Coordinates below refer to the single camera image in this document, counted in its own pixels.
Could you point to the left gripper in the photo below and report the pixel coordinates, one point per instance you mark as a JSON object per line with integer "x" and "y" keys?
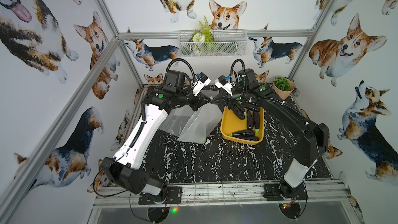
{"x": 193, "y": 98}

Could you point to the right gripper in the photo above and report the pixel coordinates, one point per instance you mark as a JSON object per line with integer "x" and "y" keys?
{"x": 230, "y": 100}

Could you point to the purple eggplant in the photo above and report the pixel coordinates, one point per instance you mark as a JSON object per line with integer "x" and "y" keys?
{"x": 256, "y": 117}
{"x": 251, "y": 138}
{"x": 243, "y": 134}
{"x": 239, "y": 111}
{"x": 250, "y": 120}

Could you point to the frosted zip-top bag front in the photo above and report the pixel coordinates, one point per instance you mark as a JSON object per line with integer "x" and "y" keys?
{"x": 197, "y": 126}

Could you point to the frosted zip-top bag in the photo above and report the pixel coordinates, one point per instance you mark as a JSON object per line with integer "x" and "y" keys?
{"x": 177, "y": 120}
{"x": 197, "y": 126}

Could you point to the yellow plastic tray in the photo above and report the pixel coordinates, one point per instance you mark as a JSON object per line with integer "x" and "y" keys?
{"x": 230, "y": 123}

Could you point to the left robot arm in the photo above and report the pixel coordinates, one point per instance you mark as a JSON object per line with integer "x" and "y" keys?
{"x": 123, "y": 169}

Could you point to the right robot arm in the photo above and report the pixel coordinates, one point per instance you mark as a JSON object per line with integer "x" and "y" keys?
{"x": 312, "y": 138}

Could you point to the frosted zip-top bag rear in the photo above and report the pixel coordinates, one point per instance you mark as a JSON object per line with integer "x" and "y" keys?
{"x": 177, "y": 120}

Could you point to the pink pot green plant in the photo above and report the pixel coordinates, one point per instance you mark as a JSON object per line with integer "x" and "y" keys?
{"x": 283, "y": 87}

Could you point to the artificial fern and flower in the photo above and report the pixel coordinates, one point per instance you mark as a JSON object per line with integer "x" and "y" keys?
{"x": 202, "y": 40}

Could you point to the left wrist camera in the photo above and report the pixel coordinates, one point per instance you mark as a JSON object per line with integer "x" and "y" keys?
{"x": 201, "y": 82}

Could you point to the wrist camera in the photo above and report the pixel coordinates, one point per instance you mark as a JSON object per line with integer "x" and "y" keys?
{"x": 224, "y": 83}
{"x": 201, "y": 82}

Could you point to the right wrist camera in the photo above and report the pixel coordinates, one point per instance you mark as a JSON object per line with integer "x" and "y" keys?
{"x": 224, "y": 83}

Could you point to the white wire wall basket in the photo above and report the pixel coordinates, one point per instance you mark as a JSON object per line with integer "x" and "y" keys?
{"x": 221, "y": 44}

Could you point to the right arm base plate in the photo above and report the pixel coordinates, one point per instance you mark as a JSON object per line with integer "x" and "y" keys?
{"x": 283, "y": 192}

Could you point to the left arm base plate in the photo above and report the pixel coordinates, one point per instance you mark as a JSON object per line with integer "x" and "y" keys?
{"x": 167, "y": 195}

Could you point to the aluminium frame post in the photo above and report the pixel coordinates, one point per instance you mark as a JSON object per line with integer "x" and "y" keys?
{"x": 15, "y": 193}

